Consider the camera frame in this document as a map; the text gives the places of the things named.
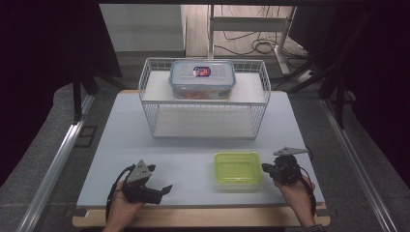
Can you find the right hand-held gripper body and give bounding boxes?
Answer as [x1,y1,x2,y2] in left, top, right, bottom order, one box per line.
[272,146,309,187]

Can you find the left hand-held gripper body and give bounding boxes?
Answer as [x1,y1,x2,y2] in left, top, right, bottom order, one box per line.
[121,159,163,205]

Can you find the green plastic container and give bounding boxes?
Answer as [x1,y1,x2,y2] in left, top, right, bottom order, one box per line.
[214,151,264,191]

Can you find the white wire basket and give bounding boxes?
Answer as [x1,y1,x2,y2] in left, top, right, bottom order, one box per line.
[138,57,272,140]

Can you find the clear container with blue lid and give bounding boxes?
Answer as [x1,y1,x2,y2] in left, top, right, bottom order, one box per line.
[167,59,237,102]

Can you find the person's left hand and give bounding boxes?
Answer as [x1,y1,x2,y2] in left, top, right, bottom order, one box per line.
[107,179,147,227]

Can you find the person's right hand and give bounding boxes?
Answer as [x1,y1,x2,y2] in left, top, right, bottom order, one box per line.
[273,175,317,224]

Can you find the pale blue table mat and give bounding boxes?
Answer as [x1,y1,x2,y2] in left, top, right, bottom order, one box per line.
[76,91,326,210]

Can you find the black metal stand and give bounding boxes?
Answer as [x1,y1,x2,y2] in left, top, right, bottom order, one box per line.
[72,68,100,126]
[318,71,356,131]

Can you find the white power strip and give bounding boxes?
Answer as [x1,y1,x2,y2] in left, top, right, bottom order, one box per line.
[296,69,315,84]

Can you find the black curtain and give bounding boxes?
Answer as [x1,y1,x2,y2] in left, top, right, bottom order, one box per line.
[288,3,410,182]
[0,0,123,189]

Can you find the white cabinet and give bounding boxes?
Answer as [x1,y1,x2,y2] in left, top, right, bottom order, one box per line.
[99,3,189,54]

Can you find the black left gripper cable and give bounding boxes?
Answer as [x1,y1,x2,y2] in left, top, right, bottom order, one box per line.
[105,163,135,222]

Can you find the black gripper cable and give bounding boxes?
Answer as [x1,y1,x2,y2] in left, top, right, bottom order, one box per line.
[298,146,318,218]
[105,163,135,222]

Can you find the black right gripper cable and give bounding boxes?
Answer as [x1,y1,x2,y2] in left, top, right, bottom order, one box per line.
[298,146,318,218]

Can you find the aluminium rail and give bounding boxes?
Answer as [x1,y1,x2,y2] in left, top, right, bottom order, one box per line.
[15,94,97,232]
[320,98,400,232]

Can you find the black floor cables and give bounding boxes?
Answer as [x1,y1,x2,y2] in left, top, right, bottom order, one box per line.
[214,5,311,60]

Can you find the white metal desk frame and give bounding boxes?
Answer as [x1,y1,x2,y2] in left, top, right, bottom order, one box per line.
[207,4,298,75]

